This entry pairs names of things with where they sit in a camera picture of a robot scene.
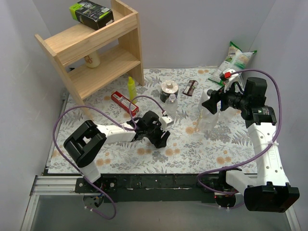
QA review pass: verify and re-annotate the clear bottle with label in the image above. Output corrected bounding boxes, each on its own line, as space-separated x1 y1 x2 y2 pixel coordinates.
196 108 219 133

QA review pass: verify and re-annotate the clear plastic bottle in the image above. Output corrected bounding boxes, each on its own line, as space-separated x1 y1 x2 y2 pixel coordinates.
165 93 178 120
218 107 241 123

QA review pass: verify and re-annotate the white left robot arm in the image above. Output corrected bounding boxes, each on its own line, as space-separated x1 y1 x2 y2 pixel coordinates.
64 111 174 183

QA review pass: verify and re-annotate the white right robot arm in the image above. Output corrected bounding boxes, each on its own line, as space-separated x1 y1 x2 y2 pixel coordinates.
202 77 300 213

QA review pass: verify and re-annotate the yellow spray bottle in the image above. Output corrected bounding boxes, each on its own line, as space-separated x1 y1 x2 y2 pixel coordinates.
128 76 137 103

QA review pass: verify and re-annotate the brown snack packet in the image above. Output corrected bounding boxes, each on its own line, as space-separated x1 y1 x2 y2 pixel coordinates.
182 80 199 96

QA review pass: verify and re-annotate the red white box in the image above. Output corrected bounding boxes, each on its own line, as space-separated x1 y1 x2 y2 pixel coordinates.
111 91 140 116

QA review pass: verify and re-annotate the floral table mat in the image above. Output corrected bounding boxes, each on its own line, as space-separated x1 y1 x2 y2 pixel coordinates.
48 68 254 174

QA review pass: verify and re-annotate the green chips bag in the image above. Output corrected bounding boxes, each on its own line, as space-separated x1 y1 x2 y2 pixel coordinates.
208 41 257 86

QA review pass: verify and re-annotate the beige cup on shelf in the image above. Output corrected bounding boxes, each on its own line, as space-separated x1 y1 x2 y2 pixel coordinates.
84 51 101 68

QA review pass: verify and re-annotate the wooden shelf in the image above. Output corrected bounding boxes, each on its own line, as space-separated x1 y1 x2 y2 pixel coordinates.
35 0 144 106

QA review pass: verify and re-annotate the black green box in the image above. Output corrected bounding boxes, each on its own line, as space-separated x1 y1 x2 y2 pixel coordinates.
69 0 115 30

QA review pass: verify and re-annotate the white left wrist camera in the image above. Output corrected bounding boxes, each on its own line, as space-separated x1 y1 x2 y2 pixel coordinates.
159 115 174 129

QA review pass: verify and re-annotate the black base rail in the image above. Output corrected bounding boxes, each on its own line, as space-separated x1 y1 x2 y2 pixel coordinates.
75 173 243 207

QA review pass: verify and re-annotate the aluminium frame rail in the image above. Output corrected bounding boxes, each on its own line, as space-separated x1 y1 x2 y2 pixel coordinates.
31 175 80 195

